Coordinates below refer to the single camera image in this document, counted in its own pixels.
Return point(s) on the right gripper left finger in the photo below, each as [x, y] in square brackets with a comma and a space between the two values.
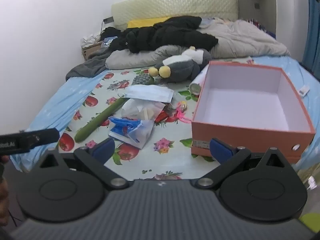
[92, 161]

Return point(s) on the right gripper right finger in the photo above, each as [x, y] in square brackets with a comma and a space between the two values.
[229, 158]

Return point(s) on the blue white plastic package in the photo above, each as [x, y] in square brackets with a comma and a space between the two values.
[132, 132]

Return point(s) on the clear bag with wooden sticks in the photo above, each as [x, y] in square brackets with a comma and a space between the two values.
[141, 109]

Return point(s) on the colourful small plush keychain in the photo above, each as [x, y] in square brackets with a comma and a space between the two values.
[180, 112]

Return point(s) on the light blue face mask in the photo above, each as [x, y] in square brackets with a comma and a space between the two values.
[149, 92]

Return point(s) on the person left hand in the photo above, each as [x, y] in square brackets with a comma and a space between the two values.
[4, 202]

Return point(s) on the light blue bed sheet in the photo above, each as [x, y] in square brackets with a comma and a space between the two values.
[71, 103]

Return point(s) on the orange shoe box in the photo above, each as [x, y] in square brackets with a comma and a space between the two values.
[253, 106]

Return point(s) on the fruit pattern tablecloth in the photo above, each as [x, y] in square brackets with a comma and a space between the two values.
[167, 152]

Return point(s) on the white spray can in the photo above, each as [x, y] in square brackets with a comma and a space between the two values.
[196, 85]

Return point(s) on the dark grey blanket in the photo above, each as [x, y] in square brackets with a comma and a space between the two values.
[93, 66]

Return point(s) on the small white plug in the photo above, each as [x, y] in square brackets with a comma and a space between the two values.
[304, 91]

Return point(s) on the grey penguin plush toy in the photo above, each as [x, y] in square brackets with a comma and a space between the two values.
[183, 67]

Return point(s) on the cardboard box with tissues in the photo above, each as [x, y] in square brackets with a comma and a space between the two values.
[90, 44]

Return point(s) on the grey duvet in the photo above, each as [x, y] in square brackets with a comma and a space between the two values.
[236, 40]

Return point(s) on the blue curtain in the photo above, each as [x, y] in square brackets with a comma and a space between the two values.
[311, 53]

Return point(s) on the black jacket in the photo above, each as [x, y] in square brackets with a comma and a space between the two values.
[179, 31]

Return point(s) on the yellow pillow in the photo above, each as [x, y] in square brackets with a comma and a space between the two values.
[148, 22]

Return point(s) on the cream quilted headboard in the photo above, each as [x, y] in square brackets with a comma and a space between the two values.
[128, 10]

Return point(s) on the green long-handled massage brush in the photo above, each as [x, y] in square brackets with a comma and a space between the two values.
[91, 126]

